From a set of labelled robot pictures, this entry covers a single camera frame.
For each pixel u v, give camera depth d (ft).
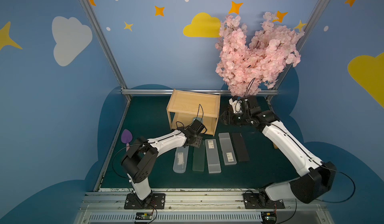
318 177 1.30
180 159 2.88
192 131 2.31
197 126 2.34
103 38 2.83
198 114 2.77
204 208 2.41
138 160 1.51
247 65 2.41
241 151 2.97
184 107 2.90
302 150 1.46
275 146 1.68
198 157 2.77
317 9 2.47
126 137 3.26
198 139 2.69
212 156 2.91
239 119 2.14
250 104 1.91
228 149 3.00
